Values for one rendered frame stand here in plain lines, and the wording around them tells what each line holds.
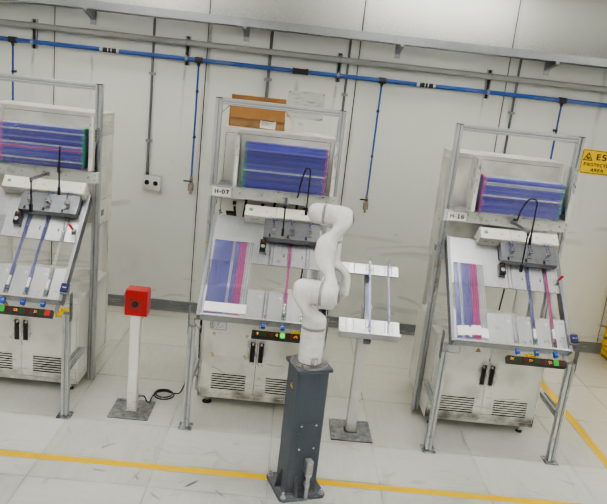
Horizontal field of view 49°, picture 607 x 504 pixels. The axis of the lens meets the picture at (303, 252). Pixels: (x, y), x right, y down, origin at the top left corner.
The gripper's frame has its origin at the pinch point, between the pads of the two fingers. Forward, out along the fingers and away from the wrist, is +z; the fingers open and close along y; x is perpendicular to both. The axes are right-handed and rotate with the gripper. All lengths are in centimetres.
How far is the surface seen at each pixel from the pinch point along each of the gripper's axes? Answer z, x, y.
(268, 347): 50, -3, -29
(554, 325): 8, 9, 136
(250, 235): 8, 51, -46
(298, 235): 2, 50, -17
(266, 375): 64, -16, -28
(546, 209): -16, 76, 131
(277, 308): 8.5, 2.5, -25.5
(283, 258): 8.4, 36.6, -25.0
